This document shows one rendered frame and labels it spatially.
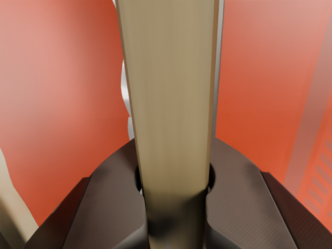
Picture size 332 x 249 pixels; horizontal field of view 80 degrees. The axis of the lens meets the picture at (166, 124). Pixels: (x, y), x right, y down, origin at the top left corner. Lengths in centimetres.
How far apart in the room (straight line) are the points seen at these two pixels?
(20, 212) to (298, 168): 31
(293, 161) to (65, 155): 23
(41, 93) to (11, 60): 3
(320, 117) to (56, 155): 25
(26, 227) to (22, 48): 22
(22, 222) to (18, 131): 13
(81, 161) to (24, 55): 10
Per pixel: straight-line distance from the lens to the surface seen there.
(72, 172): 23
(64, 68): 18
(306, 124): 22
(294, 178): 25
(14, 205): 31
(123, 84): 17
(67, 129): 21
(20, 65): 20
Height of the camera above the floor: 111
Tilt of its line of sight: 63 degrees down
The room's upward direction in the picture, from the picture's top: 178 degrees counter-clockwise
